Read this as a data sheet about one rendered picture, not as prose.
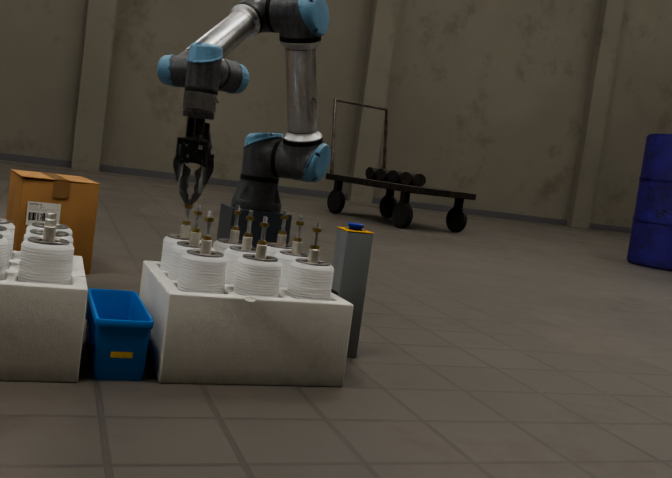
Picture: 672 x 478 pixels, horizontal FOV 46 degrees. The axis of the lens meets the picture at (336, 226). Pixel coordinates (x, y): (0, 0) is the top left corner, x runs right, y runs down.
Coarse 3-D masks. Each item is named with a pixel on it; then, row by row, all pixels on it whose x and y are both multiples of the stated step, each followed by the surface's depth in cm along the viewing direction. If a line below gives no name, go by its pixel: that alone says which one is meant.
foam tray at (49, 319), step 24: (0, 288) 140; (24, 288) 142; (48, 288) 143; (72, 288) 145; (0, 312) 141; (24, 312) 142; (48, 312) 144; (72, 312) 145; (0, 336) 141; (24, 336) 143; (48, 336) 144; (72, 336) 145; (0, 360) 142; (24, 360) 143; (48, 360) 145; (72, 360) 146
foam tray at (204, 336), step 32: (160, 288) 161; (160, 320) 158; (192, 320) 154; (224, 320) 156; (256, 320) 159; (288, 320) 161; (320, 320) 164; (160, 352) 155; (192, 352) 155; (224, 352) 157; (256, 352) 159; (288, 352) 162; (320, 352) 164; (224, 384) 158; (256, 384) 160; (288, 384) 163; (320, 384) 165
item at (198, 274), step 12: (180, 264) 159; (192, 264) 157; (204, 264) 156; (216, 264) 157; (180, 276) 159; (192, 276) 157; (204, 276) 157; (216, 276) 158; (180, 288) 158; (192, 288) 157; (204, 288) 157; (216, 288) 158
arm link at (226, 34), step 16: (256, 0) 213; (240, 16) 209; (256, 16) 212; (208, 32) 201; (224, 32) 202; (240, 32) 206; (256, 32) 214; (224, 48) 201; (160, 64) 190; (176, 64) 189; (160, 80) 192; (176, 80) 190
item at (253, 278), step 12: (240, 264) 162; (252, 264) 161; (264, 264) 161; (276, 264) 163; (240, 276) 162; (252, 276) 161; (264, 276) 161; (276, 276) 163; (240, 288) 162; (252, 288) 161; (264, 288) 161; (276, 288) 164
